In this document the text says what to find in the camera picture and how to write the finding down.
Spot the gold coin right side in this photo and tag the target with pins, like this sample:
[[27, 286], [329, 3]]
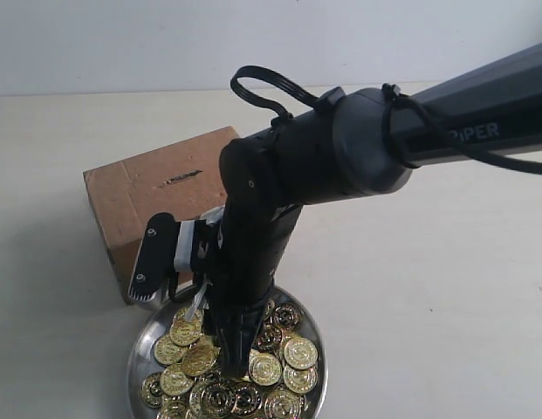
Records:
[[300, 353]]

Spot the gold coin left side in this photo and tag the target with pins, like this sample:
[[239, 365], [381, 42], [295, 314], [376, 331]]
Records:
[[166, 352]]

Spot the brown cardboard box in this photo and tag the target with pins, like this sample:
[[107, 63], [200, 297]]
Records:
[[181, 179]]

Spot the gold coin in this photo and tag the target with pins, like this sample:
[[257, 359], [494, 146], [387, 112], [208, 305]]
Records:
[[300, 381], [300, 353], [166, 352], [264, 369], [151, 392], [217, 399]]

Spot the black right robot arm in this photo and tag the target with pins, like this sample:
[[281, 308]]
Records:
[[339, 146]]

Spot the gold coin far right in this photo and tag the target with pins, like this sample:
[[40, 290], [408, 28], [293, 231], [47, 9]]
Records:
[[300, 381]]

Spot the gold coin middle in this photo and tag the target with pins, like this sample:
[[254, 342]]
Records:
[[264, 369]]

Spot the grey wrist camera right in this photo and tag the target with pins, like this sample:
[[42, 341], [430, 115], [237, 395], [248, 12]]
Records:
[[154, 273]]

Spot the gold coin front centre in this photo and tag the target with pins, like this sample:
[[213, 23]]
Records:
[[217, 399]]

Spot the gold coin front left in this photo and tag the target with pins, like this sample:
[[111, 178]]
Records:
[[151, 392]]

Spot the round steel plate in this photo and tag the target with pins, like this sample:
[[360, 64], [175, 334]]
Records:
[[183, 382]]

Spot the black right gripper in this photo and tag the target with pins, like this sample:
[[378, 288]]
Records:
[[244, 261]]

